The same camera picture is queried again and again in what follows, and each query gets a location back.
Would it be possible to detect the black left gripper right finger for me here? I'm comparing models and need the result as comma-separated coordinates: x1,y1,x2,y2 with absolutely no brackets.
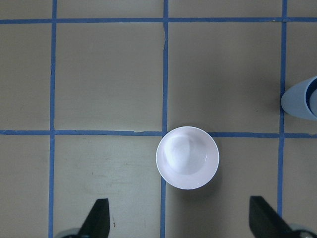
249,196,297,238

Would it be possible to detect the pink bowl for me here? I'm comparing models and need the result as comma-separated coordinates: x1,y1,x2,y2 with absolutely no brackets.
156,126,219,190

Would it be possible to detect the blue cup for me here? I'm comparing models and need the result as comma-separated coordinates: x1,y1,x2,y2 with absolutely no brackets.
306,81,317,117
281,76,317,121

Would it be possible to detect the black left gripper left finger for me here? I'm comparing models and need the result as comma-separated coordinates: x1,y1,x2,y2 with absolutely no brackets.
77,198,109,238

